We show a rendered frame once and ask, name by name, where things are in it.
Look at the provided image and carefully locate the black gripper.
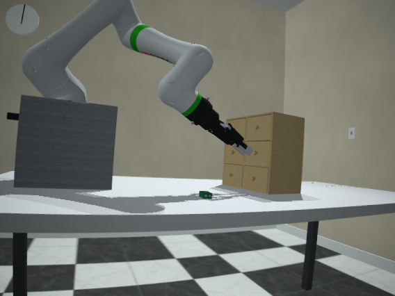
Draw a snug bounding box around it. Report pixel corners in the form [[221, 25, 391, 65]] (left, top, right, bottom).
[[199, 109, 253, 156]]

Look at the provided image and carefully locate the tan wooden drawer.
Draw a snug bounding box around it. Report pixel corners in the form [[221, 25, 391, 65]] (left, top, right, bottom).
[[225, 144, 244, 163], [223, 164, 243, 187], [243, 166, 269, 192], [246, 115, 272, 140], [227, 118, 246, 140], [245, 141, 271, 165]]

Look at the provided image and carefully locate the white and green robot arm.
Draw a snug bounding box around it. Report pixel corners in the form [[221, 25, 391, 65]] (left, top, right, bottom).
[[21, 0, 213, 125]]

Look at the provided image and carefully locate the brown chest of drawers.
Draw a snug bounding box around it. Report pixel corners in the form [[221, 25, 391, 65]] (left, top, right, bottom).
[[222, 112, 305, 195]]

